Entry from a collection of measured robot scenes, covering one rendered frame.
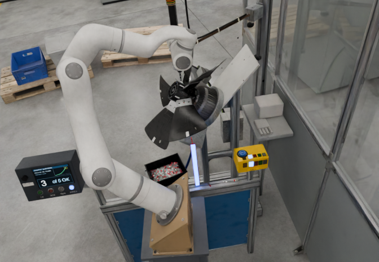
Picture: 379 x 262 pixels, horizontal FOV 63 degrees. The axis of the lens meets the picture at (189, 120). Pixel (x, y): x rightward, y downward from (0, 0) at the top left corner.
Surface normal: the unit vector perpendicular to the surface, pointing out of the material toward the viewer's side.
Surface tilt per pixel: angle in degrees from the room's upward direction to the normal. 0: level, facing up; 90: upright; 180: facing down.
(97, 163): 38
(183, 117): 13
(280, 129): 0
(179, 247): 90
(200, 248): 0
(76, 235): 0
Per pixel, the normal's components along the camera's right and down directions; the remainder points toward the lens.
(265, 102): -0.09, -0.76
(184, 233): 0.00, 0.65
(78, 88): 0.47, 0.67
